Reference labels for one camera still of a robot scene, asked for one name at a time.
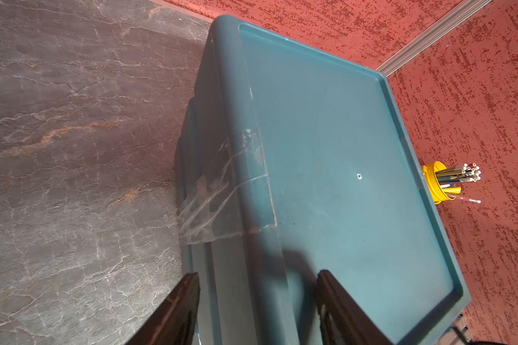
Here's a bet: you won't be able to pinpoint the teal drawer cabinet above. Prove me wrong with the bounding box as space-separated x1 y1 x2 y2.
175 15 471 344

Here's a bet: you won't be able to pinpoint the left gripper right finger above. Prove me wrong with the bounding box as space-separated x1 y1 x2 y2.
315 270 391 344

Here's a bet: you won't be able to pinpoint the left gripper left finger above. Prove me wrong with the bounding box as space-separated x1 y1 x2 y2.
127 273 200 345

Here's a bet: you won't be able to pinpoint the yellow pen cup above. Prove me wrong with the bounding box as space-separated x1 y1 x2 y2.
422 161 462 205

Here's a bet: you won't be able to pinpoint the pens in cup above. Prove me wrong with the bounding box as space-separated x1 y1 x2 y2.
436 163 482 204

